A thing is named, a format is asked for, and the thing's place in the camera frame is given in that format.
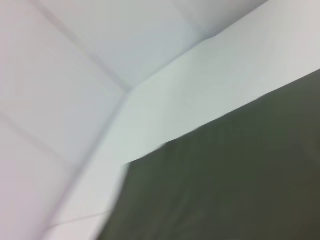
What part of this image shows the dark green t-shirt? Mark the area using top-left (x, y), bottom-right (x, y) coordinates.
top-left (97, 68), bottom-right (320, 240)

